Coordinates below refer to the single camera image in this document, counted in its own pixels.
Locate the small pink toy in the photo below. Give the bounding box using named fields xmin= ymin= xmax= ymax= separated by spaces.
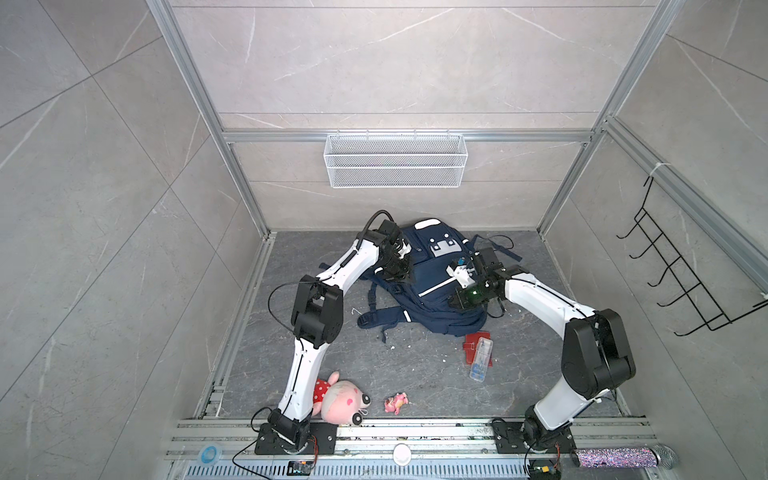
xmin=384 ymin=392 xmax=409 ymax=415

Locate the navy blue student backpack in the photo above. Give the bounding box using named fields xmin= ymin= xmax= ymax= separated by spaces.
xmin=357 ymin=219 xmax=522 ymax=338

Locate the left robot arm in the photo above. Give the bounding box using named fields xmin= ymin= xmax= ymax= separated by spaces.
xmin=268 ymin=210 xmax=411 ymax=451

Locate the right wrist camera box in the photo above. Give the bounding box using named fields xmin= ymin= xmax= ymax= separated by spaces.
xmin=446 ymin=258 xmax=476 ymax=289

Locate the black wire hook rack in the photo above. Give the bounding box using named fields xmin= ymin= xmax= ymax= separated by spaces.
xmin=616 ymin=176 xmax=767 ymax=338

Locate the red card box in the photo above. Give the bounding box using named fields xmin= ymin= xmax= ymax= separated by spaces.
xmin=463 ymin=331 xmax=491 ymax=365

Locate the pink pig plush toy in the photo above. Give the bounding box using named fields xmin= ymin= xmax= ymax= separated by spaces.
xmin=312 ymin=371 xmax=371 ymax=425

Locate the white wire mesh basket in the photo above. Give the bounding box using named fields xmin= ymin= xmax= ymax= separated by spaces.
xmin=323 ymin=133 xmax=468 ymax=189

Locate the blue tape roll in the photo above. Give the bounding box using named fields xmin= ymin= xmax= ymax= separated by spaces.
xmin=197 ymin=443 xmax=222 ymax=466

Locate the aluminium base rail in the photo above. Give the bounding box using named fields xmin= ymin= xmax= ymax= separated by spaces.
xmin=160 ymin=417 xmax=677 ymax=479

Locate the glitter purple tube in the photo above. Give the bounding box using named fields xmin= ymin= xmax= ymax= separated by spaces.
xmin=571 ymin=444 xmax=679 ymax=470

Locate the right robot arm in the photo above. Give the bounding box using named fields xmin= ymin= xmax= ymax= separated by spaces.
xmin=446 ymin=248 xmax=636 ymax=452

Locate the white round cap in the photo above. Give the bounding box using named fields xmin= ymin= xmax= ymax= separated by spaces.
xmin=392 ymin=443 xmax=412 ymax=467

